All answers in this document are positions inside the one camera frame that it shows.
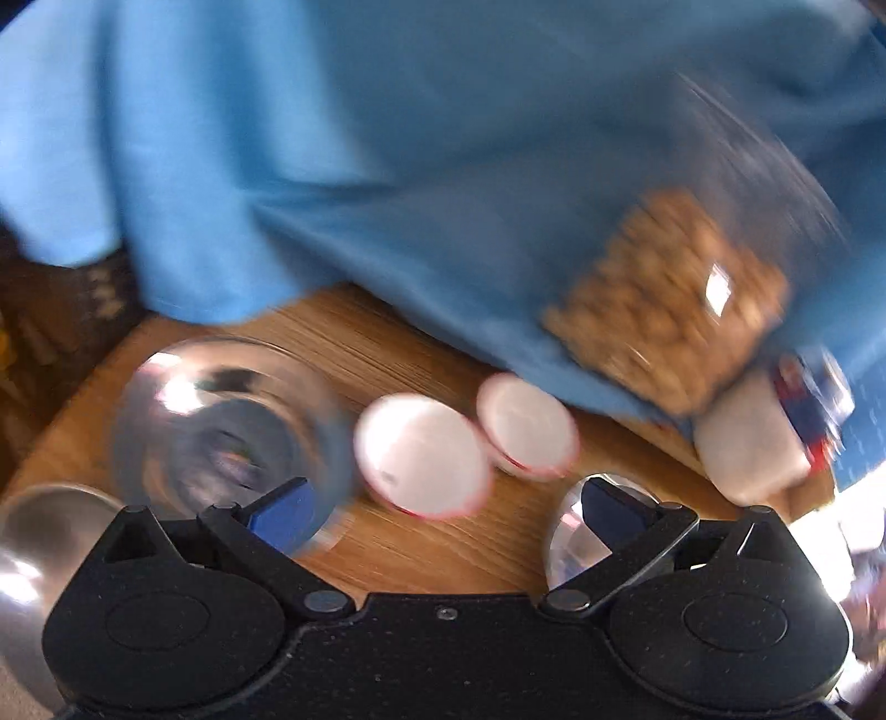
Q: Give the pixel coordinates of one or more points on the clear bag of snacks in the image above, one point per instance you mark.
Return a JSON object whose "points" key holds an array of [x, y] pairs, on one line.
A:
{"points": [[664, 311]]}

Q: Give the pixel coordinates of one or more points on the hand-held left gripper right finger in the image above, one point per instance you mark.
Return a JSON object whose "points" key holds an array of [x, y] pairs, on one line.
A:
{"points": [[601, 514]]}

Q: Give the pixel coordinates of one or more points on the plain steel plate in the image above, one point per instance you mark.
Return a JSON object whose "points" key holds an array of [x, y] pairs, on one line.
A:
{"points": [[31, 554]]}

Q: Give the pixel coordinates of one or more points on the blue cloth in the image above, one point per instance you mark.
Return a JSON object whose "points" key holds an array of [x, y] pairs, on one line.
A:
{"points": [[346, 138]]}

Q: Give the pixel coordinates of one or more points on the blue patterned sheet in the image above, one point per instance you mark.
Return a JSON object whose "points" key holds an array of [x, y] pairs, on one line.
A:
{"points": [[862, 429]]}

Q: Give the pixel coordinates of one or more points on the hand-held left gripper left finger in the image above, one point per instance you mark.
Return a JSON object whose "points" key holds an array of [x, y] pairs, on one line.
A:
{"points": [[285, 514]]}

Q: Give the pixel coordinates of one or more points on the steel plate with sticker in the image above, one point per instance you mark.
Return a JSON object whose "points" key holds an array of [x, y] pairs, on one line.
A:
{"points": [[207, 415]]}

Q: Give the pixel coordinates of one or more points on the white bowl with red rim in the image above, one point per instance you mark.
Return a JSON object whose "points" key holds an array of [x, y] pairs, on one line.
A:
{"points": [[422, 453], [529, 426]]}

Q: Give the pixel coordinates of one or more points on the white jug with blue lid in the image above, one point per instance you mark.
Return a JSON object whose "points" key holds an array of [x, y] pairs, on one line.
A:
{"points": [[751, 443]]}

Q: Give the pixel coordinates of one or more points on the black keyboard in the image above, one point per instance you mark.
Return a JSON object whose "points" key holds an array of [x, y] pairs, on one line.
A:
{"points": [[100, 287]]}

